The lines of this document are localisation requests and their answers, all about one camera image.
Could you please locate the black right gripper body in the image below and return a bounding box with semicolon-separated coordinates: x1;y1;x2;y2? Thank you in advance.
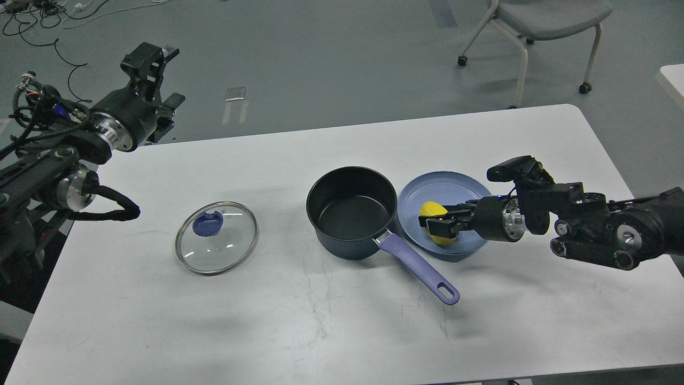
460;196;527;243

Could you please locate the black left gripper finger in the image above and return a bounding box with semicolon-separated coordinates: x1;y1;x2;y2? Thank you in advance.
156;93;186;142
120;42;180;89

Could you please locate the yellow potato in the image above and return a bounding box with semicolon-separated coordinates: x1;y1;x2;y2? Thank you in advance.
418;201;455;247

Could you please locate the grey office chair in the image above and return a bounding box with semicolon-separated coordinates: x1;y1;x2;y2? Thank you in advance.
456;1;613;109

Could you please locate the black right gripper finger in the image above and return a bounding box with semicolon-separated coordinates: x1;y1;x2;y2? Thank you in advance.
418;204;476;221
425;217;472;238

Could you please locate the cable bundle on floor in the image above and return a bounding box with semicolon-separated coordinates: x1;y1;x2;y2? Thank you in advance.
0;0;177;30

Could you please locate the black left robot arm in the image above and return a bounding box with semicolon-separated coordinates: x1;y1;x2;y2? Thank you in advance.
1;42;185;286

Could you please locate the glass pot lid purple knob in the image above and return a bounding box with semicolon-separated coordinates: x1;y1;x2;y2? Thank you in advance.
174;201;259;276

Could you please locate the dark blue saucepan purple handle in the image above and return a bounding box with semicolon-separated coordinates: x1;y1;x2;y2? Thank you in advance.
306;166;460;305

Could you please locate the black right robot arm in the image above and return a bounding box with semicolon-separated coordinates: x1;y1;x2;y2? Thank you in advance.
418;155;683;271

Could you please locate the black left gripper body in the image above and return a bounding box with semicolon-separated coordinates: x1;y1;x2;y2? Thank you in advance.
91;87;163;152

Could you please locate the white table corner right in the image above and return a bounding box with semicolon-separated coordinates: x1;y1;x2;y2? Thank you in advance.
655;63;684;110

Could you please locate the black floor cable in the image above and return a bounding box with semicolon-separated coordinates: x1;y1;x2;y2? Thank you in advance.
0;11;94;107

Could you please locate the blue plate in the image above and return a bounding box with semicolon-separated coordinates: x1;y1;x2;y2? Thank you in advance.
398;171;492;263

